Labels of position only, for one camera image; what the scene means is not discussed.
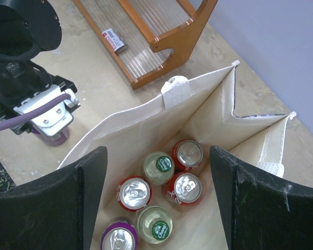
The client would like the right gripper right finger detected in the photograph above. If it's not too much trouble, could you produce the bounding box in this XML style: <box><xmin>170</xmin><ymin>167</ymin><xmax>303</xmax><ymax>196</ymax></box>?
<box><xmin>209</xmin><ymin>146</ymin><xmax>313</xmax><ymax>249</ymax></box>

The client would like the glass soda bottle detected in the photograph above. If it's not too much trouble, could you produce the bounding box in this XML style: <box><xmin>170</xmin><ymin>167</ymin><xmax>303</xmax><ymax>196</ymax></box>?
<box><xmin>135</xmin><ymin>205</ymin><xmax>173</xmax><ymax>244</ymax></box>
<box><xmin>142</xmin><ymin>152</ymin><xmax>175</xmax><ymax>185</ymax></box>

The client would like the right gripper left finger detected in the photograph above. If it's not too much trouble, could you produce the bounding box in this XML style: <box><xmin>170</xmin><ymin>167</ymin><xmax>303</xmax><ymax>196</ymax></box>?
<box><xmin>0</xmin><ymin>146</ymin><xmax>108</xmax><ymax>249</ymax></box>

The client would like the red cola can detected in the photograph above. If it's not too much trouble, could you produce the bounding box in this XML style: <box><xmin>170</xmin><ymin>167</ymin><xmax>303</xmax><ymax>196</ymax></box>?
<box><xmin>116</xmin><ymin>176</ymin><xmax>152</xmax><ymax>212</ymax></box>
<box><xmin>172</xmin><ymin>140</ymin><xmax>203</xmax><ymax>171</ymax></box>
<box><xmin>165</xmin><ymin>171</ymin><xmax>202</xmax><ymax>205</ymax></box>

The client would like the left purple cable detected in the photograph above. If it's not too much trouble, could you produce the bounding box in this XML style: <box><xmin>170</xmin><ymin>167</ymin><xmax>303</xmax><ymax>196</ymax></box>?
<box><xmin>0</xmin><ymin>93</ymin><xmax>71</xmax><ymax>135</ymax></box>

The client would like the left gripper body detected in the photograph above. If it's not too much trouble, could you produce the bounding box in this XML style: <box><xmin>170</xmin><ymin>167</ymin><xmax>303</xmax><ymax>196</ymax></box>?
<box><xmin>0</xmin><ymin>59</ymin><xmax>78</xmax><ymax>122</ymax></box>

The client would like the canvas tote bag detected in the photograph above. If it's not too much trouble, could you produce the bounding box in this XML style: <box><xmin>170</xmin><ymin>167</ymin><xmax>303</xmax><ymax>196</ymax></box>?
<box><xmin>62</xmin><ymin>61</ymin><xmax>295</xmax><ymax>249</ymax></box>

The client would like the wooden shelf rack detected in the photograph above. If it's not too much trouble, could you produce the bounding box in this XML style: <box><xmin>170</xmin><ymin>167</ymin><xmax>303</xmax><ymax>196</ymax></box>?
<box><xmin>75</xmin><ymin>1</ymin><xmax>217</xmax><ymax>90</ymax></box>

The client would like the purple soda can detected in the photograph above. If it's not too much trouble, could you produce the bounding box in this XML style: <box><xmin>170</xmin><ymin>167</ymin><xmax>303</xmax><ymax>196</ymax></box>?
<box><xmin>31</xmin><ymin>127</ymin><xmax>70</xmax><ymax>146</ymax></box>
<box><xmin>100</xmin><ymin>217</ymin><xmax>139</xmax><ymax>250</ymax></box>

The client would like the glass soda bottle front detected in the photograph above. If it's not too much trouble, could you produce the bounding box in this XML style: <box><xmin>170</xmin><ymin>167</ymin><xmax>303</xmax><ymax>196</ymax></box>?
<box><xmin>135</xmin><ymin>205</ymin><xmax>173</xmax><ymax>244</ymax></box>

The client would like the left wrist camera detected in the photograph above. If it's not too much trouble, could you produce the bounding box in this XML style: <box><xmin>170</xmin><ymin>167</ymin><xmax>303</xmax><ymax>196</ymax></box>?
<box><xmin>14</xmin><ymin>84</ymin><xmax>80</xmax><ymax>138</ymax></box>

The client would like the small printed box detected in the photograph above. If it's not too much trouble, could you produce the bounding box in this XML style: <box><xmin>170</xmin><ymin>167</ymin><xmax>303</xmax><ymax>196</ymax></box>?
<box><xmin>102</xmin><ymin>28</ymin><xmax>127</xmax><ymax>54</ymax></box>

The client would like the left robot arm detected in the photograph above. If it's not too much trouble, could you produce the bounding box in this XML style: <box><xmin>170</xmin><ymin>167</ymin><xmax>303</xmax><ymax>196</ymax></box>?
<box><xmin>0</xmin><ymin>0</ymin><xmax>77</xmax><ymax>120</ymax></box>

